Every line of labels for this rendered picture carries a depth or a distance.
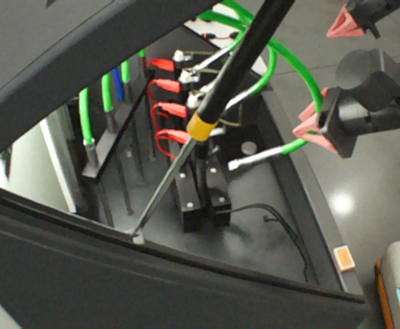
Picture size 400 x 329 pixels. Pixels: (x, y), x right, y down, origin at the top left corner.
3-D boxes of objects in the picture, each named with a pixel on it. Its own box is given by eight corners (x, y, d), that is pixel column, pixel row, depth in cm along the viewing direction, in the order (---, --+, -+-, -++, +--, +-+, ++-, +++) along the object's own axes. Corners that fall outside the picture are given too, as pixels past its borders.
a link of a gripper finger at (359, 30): (311, 12, 87) (346, -10, 81) (331, 35, 90) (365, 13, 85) (316, 29, 82) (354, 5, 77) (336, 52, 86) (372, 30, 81)
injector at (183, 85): (204, 151, 109) (204, 80, 93) (183, 155, 108) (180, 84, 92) (201, 143, 111) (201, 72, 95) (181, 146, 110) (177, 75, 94)
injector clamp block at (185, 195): (228, 243, 103) (232, 202, 92) (184, 251, 102) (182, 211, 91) (198, 137, 126) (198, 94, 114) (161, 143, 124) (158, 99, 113)
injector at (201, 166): (220, 206, 98) (223, 134, 83) (197, 210, 98) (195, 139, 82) (217, 196, 100) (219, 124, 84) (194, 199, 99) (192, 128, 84)
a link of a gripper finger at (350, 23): (318, 20, 88) (353, -2, 83) (336, 42, 92) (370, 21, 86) (323, 37, 83) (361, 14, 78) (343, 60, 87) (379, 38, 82)
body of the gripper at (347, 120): (315, 131, 59) (358, 123, 53) (335, 78, 63) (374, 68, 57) (340, 160, 62) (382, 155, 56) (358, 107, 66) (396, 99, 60)
